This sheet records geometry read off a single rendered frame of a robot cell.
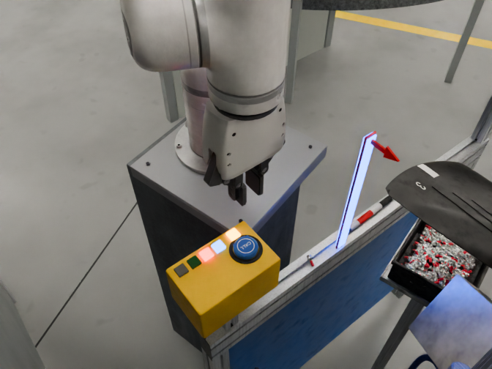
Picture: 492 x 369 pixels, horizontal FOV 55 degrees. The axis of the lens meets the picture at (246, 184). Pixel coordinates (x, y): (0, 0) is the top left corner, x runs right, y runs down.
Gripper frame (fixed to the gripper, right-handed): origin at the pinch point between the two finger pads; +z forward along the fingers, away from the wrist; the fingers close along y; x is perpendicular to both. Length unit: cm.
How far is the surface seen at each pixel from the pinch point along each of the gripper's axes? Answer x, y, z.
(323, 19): -143, -172, 103
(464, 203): 19.3, -24.8, 4.3
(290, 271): -0.7, -12.3, 37.5
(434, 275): 18, -36, 39
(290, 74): -116, -121, 104
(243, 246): -0.2, 0.4, 15.3
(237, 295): 5.0, 5.6, 18.0
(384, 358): 19, -35, 83
